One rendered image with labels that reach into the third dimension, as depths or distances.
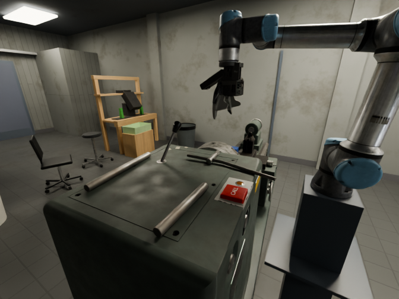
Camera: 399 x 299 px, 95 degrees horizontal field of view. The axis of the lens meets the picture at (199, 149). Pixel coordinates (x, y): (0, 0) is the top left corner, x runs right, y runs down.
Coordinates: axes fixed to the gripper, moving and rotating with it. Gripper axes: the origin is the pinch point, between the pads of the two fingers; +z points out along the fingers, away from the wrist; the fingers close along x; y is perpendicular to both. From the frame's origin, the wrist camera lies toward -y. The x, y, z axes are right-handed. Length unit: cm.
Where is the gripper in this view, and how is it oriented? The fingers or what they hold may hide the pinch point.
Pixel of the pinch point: (221, 116)
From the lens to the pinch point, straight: 76.8
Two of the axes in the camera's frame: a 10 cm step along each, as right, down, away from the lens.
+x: 5.6, -2.8, 7.8
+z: 0.1, 9.4, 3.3
